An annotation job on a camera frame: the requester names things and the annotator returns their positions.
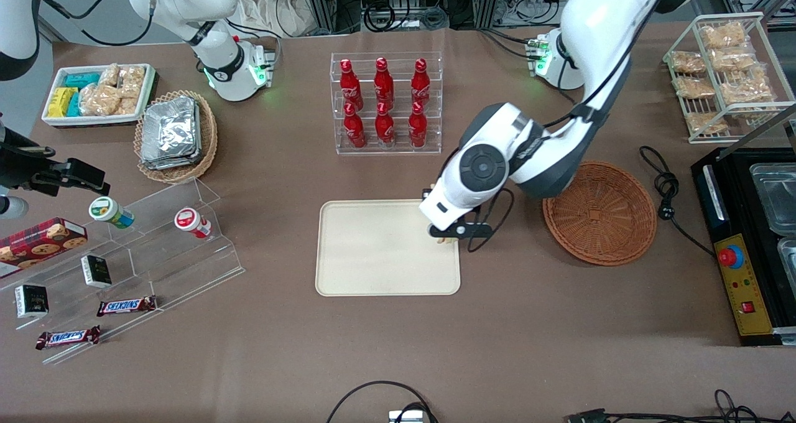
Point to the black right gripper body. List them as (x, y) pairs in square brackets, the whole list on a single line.
[(22, 167)]

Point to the triangular sandwich wedge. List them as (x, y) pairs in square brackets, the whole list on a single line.
[(448, 241)]

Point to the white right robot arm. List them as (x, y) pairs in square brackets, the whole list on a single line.
[(211, 0)]

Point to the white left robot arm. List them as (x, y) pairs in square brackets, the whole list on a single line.
[(597, 25)]

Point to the white plastic snack tray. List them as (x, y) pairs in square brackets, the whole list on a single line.
[(93, 120)]

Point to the beige rectangular tray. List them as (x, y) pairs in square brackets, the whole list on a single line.
[(373, 249)]

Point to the light wicker basket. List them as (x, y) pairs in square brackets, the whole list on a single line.
[(208, 137)]

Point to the round brown wicker basket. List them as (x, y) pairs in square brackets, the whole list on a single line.
[(600, 214)]

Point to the green lid yogurt cup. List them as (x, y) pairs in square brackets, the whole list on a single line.
[(107, 210)]

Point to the red cookie box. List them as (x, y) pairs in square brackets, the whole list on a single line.
[(40, 244)]

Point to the teal snack pack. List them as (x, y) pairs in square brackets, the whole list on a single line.
[(82, 79), (74, 104)]

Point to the yellow snack pack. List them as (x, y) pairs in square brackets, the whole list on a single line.
[(60, 102)]

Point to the clear bag rice crackers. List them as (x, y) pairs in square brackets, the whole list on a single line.
[(99, 99), (132, 82), (109, 74), (127, 106)]

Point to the silver foil packet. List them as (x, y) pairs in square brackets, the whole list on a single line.
[(169, 130), (199, 134)]

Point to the small black box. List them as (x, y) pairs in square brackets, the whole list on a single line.
[(96, 271), (31, 301)]

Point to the clear acrylic bottle rack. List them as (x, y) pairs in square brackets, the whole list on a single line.
[(385, 151)]

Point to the red cola bottle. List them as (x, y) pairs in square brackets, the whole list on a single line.
[(354, 129), (385, 128), (351, 87), (417, 127), (384, 86), (421, 84)]

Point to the red lid yogurt cup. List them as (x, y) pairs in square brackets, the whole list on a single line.
[(189, 221)]

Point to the clear acrylic step display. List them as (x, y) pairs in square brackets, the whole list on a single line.
[(180, 267)]

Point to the snickers chocolate bar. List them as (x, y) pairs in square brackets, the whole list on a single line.
[(68, 337), (126, 305)]

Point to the small silver device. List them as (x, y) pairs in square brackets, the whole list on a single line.
[(407, 417)]

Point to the white cloth bag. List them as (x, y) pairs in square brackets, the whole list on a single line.
[(273, 9)]

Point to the clear bag brown snacks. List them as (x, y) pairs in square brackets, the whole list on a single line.
[(746, 88), (706, 122), (722, 35), (735, 59), (688, 62), (694, 87)]

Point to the red emergency stop button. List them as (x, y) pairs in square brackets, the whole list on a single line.
[(731, 257)]

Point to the black appliance housing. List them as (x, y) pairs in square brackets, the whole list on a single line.
[(734, 186)]

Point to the yellow control panel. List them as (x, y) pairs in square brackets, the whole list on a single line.
[(746, 286)]

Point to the grey metal bar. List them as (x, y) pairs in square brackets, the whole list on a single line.
[(762, 126)]

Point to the steel insert pan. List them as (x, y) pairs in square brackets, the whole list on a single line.
[(788, 261)]

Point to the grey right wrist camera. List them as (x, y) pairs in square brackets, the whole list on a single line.
[(12, 208)]

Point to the red rocker switch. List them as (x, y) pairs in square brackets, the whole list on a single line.
[(747, 306)]

